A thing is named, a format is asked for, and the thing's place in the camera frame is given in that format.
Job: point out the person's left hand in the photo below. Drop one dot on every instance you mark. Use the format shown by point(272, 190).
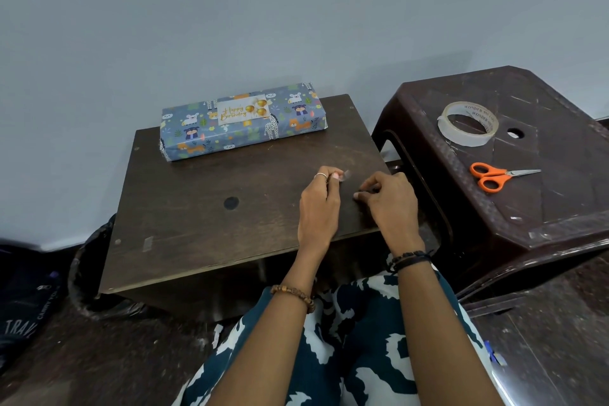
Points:
point(319, 215)

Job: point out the person's right hand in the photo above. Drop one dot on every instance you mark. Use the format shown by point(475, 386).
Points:
point(395, 215)

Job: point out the clear tape roll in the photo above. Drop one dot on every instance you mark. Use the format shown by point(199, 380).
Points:
point(445, 127)

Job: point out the white card with gold stickers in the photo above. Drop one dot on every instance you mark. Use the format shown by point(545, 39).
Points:
point(233, 110)

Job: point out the blue animal-print wrapping paper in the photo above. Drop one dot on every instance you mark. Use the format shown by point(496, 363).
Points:
point(190, 134)

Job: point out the person's left forearm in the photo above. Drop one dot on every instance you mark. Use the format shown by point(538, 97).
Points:
point(266, 339)

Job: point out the person's right forearm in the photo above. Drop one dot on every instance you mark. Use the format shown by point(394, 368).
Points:
point(442, 334)

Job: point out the small brown wooden table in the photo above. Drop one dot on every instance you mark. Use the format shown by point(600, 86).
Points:
point(190, 210)

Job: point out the teal white patterned trousers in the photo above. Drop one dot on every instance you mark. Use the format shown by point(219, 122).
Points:
point(361, 353)

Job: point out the brown plastic stool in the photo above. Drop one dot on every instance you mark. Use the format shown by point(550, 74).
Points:
point(547, 210)

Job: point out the small blue floor scrap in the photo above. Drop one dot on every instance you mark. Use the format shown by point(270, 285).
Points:
point(495, 353)

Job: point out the black trash bin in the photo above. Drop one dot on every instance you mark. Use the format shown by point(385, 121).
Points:
point(83, 286)

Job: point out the black purple backpack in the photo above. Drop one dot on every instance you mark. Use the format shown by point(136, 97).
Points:
point(24, 315)

